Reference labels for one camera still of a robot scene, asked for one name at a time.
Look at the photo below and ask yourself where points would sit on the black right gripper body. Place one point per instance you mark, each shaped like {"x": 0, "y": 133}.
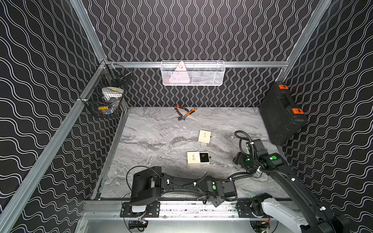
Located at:
{"x": 247, "y": 161}

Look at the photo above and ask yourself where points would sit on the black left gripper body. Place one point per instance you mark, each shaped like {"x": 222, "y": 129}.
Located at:
{"x": 226, "y": 193}

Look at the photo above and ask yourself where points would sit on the cream jewelry box sleeve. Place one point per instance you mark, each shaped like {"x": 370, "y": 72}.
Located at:
{"x": 204, "y": 136}

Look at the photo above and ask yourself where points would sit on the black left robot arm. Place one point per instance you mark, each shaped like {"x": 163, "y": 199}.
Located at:
{"x": 151, "y": 184}

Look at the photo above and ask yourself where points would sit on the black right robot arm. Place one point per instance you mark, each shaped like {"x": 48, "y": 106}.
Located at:
{"x": 312, "y": 217}

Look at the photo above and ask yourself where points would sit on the black plastic tool case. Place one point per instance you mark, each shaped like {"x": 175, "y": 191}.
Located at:
{"x": 281, "y": 115}

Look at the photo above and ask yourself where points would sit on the pink triangular card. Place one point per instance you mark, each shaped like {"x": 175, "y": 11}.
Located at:
{"x": 180, "y": 75}

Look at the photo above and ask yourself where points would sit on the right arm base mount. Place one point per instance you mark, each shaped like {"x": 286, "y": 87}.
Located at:
{"x": 253, "y": 207}

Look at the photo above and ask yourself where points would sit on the orange handled adjustable wrench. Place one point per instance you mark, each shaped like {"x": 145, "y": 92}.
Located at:
{"x": 183, "y": 117}

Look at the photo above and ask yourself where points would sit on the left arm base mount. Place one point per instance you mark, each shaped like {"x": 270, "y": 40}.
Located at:
{"x": 140, "y": 209}

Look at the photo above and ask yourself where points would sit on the white wire wall basket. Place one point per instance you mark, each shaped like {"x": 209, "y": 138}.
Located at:
{"x": 201, "y": 73}

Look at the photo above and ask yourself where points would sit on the aluminium front rail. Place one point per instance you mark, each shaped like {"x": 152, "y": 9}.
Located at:
{"x": 168, "y": 210}

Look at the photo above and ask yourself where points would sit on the black wire corner basket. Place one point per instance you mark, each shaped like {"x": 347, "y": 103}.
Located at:
{"x": 107, "y": 97}

